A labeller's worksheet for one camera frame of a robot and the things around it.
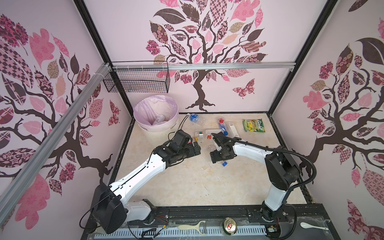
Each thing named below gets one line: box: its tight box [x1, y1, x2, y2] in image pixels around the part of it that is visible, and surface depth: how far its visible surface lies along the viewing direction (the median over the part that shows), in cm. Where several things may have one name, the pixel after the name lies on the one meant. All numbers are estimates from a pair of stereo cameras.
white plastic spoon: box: [300, 222, 329, 231], surface depth 72 cm
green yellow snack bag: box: [242, 118, 266, 133], surface depth 112 cm
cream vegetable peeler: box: [177, 220, 207, 236], surface depth 72 cm
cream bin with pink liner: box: [133, 94, 179, 132], surface depth 93 cm
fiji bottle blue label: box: [218, 118, 229, 136], surface depth 109 cm
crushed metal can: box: [222, 217, 238, 236], surface depth 63 cm
